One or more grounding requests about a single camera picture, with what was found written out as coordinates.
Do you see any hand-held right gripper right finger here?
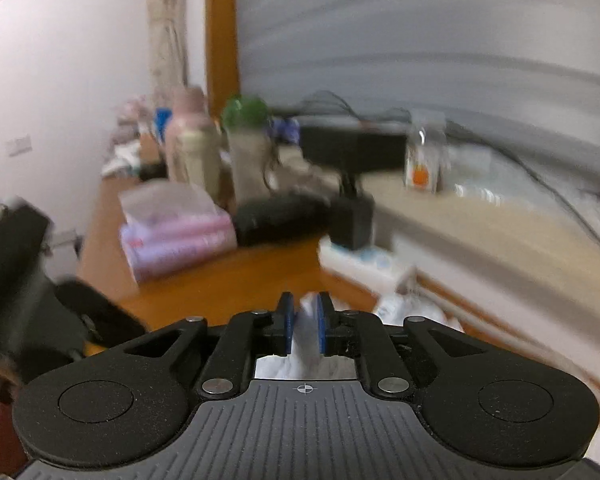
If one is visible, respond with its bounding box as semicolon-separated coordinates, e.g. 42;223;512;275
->
317;292;511;401

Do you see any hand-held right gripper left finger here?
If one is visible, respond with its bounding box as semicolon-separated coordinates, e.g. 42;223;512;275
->
95;291;296;402

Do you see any white patterned shirt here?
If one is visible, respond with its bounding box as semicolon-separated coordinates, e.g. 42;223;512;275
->
254;291;465;381

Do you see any white power strip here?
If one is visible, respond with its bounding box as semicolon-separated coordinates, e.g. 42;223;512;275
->
317;237;418;297

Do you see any black hard case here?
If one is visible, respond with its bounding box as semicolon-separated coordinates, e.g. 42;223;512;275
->
231;194;333;248

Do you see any black plug-in charger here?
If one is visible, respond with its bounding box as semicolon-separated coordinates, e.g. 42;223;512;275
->
328;170;377;252

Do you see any pink tissue pack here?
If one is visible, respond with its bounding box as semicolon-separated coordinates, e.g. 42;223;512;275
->
119;181;238;284

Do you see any pile of small packets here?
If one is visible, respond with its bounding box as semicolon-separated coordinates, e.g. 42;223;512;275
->
101;94;173;182

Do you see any green-lid shaker bottle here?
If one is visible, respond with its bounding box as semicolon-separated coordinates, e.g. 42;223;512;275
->
221;95;277;211

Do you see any black power brick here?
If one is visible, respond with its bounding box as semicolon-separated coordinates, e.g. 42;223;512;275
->
299;125;412;172

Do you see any glass jar orange label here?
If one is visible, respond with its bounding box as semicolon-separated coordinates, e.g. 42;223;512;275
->
404;109;450;194

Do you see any blue snack packet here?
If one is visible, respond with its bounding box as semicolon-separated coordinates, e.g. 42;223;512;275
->
272;117;302;145

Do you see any clear plastic bag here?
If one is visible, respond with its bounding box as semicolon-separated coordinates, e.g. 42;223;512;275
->
445;142;536;206

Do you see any beige curtain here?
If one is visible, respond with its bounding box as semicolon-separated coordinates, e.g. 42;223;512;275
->
144;0;190;101

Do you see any grey window blind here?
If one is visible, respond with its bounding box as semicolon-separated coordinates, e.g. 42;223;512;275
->
235;0;600;171

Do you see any white wall socket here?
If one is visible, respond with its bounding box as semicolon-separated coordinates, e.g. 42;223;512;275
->
45;229;83;251
6;134;34;157

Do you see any black power cable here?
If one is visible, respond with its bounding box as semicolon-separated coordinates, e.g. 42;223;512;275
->
265;90;366;196

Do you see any black USB cable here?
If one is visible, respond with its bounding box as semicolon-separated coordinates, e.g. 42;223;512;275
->
445;120;600;267

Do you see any wooden window frame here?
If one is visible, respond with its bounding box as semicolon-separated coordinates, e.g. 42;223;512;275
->
205;0;242;113

